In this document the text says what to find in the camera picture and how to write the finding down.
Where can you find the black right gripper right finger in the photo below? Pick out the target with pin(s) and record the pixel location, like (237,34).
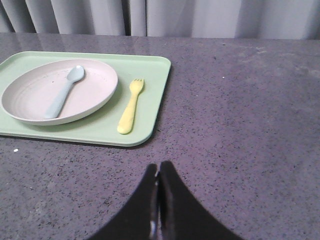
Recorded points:
(182,216)

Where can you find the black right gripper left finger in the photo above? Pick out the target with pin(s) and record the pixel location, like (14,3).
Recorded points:
(138,218)

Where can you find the yellow plastic fork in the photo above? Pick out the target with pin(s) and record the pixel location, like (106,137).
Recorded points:
(126,121)

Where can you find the cream round plate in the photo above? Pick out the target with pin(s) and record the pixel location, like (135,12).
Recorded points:
(29,96)

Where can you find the light green rectangular tray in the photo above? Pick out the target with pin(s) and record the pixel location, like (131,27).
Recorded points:
(99,127)

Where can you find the light blue plastic spoon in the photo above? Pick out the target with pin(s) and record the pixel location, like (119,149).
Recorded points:
(76,74)

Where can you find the grey pleated curtain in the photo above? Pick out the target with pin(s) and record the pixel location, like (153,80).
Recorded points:
(258,19)

